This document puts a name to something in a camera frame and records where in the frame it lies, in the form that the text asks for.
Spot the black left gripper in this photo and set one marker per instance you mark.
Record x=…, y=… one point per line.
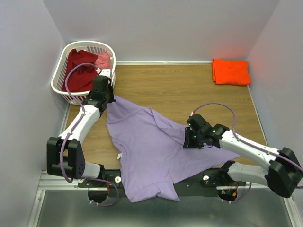
x=111, y=98

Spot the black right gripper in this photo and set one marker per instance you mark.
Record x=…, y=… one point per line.
x=188, y=143

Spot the lavender t shirt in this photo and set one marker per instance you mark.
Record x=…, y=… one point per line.
x=152, y=158

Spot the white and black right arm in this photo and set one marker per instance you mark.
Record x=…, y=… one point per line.
x=278, y=169

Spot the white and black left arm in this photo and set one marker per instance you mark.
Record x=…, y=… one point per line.
x=64, y=153

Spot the dark red t shirt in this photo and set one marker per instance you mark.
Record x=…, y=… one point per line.
x=81, y=79

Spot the pink t shirt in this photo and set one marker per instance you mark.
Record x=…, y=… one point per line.
x=103, y=61

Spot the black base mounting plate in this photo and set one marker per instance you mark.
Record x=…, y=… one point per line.
x=212, y=182

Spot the white plastic laundry basket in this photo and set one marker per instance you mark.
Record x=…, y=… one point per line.
x=93, y=47

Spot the folded orange t shirt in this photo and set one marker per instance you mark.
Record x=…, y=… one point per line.
x=230, y=72

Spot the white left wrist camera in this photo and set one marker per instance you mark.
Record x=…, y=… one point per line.
x=104, y=72

